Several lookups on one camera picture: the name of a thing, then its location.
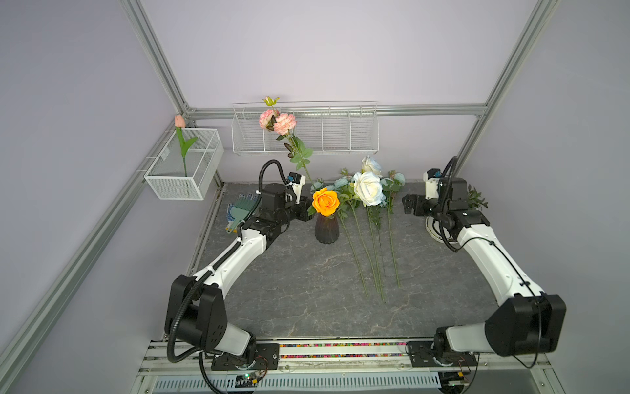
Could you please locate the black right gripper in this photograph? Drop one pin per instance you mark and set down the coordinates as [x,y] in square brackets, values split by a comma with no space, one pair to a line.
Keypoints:
[409,204]

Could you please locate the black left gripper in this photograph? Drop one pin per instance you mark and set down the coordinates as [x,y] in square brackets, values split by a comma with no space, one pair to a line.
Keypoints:
[303,208]

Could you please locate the dark red glass vase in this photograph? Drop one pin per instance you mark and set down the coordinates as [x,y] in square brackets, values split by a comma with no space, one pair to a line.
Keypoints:
[327,229]

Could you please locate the teal white rose spray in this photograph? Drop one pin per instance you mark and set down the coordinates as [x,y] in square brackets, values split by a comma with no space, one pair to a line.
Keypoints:
[376,191]

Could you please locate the large teal rose spray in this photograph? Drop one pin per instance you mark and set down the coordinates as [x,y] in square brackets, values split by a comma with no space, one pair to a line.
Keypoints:
[357,215]

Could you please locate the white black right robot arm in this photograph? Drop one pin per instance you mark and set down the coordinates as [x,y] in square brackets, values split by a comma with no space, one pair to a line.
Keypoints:
[528,320]

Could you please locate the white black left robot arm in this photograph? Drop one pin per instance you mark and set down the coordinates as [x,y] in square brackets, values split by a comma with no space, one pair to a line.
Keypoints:
[196,320]

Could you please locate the orange rose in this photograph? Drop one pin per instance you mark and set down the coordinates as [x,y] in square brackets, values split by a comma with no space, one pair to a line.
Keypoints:
[325,202]

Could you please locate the green hand brush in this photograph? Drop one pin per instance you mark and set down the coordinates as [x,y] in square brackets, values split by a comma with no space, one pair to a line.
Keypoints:
[238,211]

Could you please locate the potted green plant white pot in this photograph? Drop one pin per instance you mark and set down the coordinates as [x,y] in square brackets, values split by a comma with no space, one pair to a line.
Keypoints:
[476,201]

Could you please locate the pink rose spray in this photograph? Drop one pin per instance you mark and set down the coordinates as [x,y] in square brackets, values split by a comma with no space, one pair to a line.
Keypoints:
[284,124]

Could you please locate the pink tulip in basket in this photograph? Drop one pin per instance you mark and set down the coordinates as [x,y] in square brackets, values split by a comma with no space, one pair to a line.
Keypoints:
[185,145]

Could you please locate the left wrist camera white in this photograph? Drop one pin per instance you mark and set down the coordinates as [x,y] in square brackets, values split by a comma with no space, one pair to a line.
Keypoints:
[296,182]

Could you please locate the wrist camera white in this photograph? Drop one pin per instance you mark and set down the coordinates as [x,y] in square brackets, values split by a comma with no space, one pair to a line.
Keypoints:
[432,179]
[296,182]

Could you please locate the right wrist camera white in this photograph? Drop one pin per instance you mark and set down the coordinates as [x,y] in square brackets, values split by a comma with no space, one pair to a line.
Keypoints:
[432,179]

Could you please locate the white wire basket back wall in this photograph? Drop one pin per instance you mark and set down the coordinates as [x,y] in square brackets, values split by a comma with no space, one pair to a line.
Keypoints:
[337,127]

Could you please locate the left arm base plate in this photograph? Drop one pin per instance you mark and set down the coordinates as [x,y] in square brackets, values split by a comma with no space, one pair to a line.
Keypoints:
[261,356]

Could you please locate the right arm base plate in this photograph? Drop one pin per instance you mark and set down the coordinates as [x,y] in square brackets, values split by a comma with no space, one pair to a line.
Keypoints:
[425,353]

